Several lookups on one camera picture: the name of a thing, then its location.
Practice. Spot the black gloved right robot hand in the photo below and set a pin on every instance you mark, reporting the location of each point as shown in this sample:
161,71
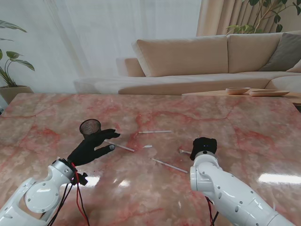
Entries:
204,144

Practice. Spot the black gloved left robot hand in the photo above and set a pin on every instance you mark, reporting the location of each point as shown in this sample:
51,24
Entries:
87,150

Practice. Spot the white slim makeup brush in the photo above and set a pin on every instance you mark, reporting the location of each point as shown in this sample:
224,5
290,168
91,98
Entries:
184,152
155,131
124,147
169,165

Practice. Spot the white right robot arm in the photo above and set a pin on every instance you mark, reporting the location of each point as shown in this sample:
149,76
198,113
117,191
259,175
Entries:
223,186

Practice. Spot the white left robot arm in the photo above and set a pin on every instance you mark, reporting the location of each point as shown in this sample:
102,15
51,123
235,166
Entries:
40,197

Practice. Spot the black mesh brush holder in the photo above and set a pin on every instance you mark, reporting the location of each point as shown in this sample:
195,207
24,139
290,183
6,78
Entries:
89,126

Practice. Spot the light wooden coffee table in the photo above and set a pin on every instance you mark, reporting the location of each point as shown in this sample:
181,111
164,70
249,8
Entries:
218,92

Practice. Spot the light wooden bowl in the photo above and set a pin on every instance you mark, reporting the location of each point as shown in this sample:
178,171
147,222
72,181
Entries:
237,90

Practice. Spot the shallow wooden tray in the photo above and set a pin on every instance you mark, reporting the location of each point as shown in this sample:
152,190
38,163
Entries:
268,93

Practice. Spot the beige sectional sofa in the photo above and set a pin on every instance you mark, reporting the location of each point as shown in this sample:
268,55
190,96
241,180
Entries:
183,56

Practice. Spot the beige plant pot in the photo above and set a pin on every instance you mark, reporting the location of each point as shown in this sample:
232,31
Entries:
16,93

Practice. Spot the large-leaf green houseplant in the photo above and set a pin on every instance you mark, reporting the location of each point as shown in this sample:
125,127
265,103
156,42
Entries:
24,64

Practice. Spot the sheer white curtain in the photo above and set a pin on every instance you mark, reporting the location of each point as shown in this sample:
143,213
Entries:
94,35

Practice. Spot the cream throw pillow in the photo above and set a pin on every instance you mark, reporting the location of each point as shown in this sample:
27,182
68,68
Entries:
295,68

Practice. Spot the grey sofa cushion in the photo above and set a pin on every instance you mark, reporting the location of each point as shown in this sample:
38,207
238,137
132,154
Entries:
284,51

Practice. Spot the beige pleated curtain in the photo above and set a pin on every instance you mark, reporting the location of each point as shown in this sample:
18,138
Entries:
211,18

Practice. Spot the tall branching green plant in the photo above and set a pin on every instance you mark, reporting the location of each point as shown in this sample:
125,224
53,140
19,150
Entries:
277,18

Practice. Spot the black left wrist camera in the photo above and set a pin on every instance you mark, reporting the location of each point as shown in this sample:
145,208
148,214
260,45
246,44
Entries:
82,179

